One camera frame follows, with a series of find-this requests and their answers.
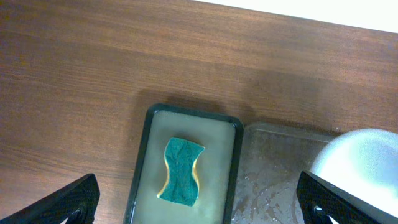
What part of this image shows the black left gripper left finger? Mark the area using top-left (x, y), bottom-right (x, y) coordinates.
top-left (1, 174), bottom-right (100, 224)

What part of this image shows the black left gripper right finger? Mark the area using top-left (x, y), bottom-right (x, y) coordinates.
top-left (296, 171), bottom-right (389, 224)

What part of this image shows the light grey plate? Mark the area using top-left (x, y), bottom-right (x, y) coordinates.
top-left (310, 129), bottom-right (397, 217)

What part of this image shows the green and yellow sponge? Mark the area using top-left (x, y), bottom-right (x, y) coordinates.
top-left (157, 137), bottom-right (205, 207)

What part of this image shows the large brown tray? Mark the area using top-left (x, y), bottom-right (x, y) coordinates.
top-left (231, 123), bottom-right (334, 223)

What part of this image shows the dark green small tray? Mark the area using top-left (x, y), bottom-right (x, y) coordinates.
top-left (123, 103), bottom-right (244, 223)

